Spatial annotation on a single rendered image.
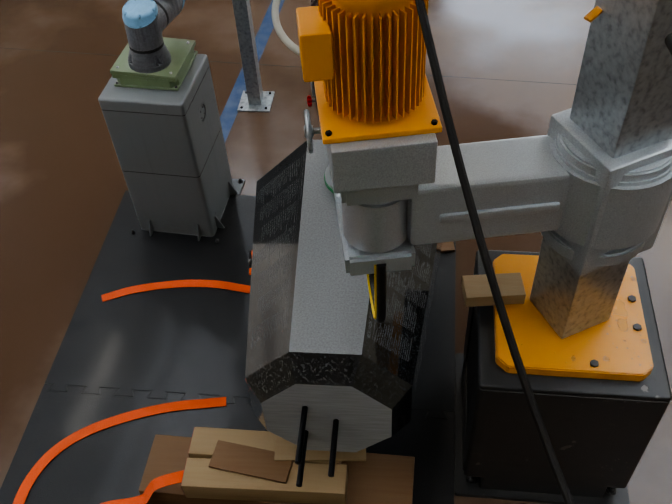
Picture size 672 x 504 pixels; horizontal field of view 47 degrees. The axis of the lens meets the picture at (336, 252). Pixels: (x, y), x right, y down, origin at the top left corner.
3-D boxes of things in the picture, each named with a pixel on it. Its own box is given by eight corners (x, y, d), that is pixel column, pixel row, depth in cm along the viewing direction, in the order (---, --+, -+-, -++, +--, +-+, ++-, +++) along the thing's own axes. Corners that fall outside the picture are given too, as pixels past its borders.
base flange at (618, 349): (630, 266, 277) (633, 257, 274) (652, 383, 245) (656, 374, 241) (491, 259, 283) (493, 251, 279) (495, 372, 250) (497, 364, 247)
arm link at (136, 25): (121, 47, 336) (113, 10, 323) (141, 27, 347) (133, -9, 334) (153, 54, 333) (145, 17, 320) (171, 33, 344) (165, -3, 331)
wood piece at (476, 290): (518, 281, 270) (520, 272, 266) (524, 303, 263) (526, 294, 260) (461, 284, 270) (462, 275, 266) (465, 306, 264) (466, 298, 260)
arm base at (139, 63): (122, 71, 341) (117, 51, 334) (136, 47, 354) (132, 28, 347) (163, 75, 339) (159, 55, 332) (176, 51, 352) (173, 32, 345)
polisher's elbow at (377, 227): (403, 203, 230) (404, 153, 215) (414, 251, 217) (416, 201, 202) (339, 210, 229) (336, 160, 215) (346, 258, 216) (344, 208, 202)
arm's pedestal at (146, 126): (128, 237, 403) (81, 104, 340) (159, 173, 435) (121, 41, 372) (220, 246, 395) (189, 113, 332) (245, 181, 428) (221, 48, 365)
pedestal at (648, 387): (607, 364, 337) (650, 250, 282) (629, 509, 293) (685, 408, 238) (455, 355, 344) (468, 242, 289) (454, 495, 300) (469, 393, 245)
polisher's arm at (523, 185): (633, 164, 238) (654, 97, 219) (678, 245, 215) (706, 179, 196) (394, 189, 235) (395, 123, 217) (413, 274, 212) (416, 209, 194)
